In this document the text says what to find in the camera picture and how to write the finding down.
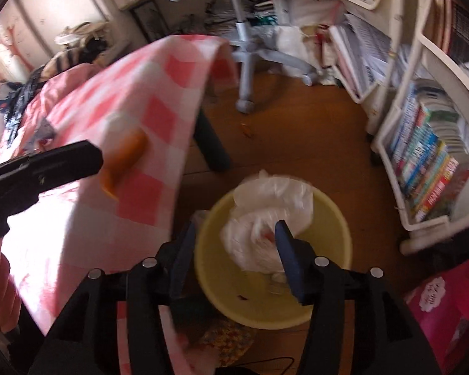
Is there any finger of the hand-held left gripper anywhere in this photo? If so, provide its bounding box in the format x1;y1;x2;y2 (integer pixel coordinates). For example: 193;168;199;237
0;141;103;221

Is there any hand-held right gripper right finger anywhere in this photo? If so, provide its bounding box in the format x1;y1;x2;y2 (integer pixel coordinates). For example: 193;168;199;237
274;220;442;375

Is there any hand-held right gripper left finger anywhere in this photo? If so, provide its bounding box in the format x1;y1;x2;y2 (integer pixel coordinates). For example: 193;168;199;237
27;221;198;375

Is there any yellow plastic bin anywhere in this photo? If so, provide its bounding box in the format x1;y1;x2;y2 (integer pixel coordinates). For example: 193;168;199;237
193;189;353;329

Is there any orange food scrap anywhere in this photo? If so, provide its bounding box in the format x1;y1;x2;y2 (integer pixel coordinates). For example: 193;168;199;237
102;129;147;200

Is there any person's left hand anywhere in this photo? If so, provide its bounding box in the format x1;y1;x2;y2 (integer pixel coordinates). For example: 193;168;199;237
0;242;21;334

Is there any dark navy jacket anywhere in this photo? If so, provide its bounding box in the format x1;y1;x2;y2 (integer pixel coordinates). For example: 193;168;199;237
0;68;57;145

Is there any colourful crochet mat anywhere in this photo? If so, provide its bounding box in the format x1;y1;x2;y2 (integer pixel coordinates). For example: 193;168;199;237
195;318;259;368

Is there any striped beige cloth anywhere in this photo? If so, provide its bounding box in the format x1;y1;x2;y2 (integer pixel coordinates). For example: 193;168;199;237
43;45;110;76

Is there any dark table leg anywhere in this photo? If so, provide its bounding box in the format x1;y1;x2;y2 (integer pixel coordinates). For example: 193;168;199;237
193;107;232;173

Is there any red white checkered tablecloth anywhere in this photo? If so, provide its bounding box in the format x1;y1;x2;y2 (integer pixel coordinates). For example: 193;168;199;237
0;34;241;375

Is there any cream cloth pile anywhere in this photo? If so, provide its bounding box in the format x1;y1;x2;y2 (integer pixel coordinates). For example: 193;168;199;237
55;21;110;45

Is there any tall white book cart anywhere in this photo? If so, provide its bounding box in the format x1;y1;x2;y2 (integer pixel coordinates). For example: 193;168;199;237
369;0;469;256

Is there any pink printed bag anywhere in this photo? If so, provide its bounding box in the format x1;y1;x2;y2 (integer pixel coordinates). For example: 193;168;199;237
404;258;469;375

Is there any row of colourful books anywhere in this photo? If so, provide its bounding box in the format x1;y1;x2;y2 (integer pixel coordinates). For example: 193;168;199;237
391;82;469;223

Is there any dark shiny bag pile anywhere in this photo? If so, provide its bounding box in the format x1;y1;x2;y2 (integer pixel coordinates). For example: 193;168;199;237
172;0;235;36

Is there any white red plastic bag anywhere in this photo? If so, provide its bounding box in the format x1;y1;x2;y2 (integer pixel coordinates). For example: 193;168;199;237
274;27;331;84

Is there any grey blue desk chair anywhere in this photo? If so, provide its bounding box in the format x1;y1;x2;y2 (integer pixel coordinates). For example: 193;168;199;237
158;0;322;115

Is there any stack of white booklets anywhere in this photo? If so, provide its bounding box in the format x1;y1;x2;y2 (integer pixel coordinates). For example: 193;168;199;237
328;12;411;98

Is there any white printed plastic bag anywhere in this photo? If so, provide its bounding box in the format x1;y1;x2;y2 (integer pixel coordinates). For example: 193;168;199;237
271;0;345;28

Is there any row of dark orange books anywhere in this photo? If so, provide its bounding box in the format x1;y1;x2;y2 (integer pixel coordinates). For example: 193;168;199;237
430;0;469;63

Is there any black cable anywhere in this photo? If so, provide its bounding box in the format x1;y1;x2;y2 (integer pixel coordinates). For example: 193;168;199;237
234;355;298;375

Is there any red tree wall sticker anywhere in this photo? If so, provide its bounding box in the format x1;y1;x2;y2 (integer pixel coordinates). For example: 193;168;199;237
0;23;29;72

